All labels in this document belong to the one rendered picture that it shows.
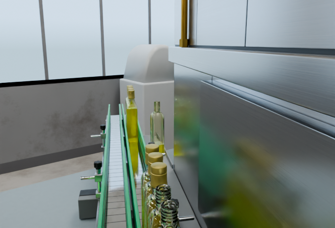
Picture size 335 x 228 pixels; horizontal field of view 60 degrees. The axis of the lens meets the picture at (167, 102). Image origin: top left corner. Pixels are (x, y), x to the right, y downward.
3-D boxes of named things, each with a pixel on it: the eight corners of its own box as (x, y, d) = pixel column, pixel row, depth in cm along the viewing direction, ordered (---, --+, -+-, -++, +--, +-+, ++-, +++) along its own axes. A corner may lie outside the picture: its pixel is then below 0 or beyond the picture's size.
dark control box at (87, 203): (100, 218, 111) (99, 198, 109) (79, 220, 110) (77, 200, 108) (101, 206, 119) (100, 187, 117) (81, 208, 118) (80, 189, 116)
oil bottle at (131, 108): (138, 141, 158) (136, 90, 152) (127, 142, 157) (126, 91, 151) (137, 138, 163) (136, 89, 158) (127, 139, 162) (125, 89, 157)
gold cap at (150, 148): (143, 161, 72) (142, 144, 72) (156, 158, 74) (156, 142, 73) (148, 166, 69) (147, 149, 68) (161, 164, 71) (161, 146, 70)
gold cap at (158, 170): (168, 188, 59) (168, 167, 58) (151, 189, 59) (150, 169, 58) (165, 180, 63) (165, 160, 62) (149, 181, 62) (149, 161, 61)
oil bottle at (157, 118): (164, 156, 138) (164, 102, 133) (153, 157, 136) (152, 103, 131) (161, 151, 143) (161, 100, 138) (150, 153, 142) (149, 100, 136)
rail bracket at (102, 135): (106, 151, 144) (105, 125, 142) (91, 152, 143) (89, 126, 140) (106, 148, 148) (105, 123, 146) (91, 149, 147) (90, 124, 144)
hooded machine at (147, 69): (165, 140, 426) (164, 44, 398) (191, 153, 378) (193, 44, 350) (121, 150, 386) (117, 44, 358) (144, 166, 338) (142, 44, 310)
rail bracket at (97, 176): (103, 200, 100) (101, 163, 97) (81, 202, 99) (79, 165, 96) (103, 194, 104) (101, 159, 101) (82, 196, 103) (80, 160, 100)
